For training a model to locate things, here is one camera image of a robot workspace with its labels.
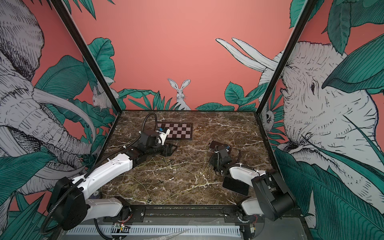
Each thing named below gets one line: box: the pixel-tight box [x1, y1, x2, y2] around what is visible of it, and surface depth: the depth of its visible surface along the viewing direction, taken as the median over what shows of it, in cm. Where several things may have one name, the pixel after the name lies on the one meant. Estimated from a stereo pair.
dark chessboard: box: [157, 122, 193, 141], surface depth 107 cm
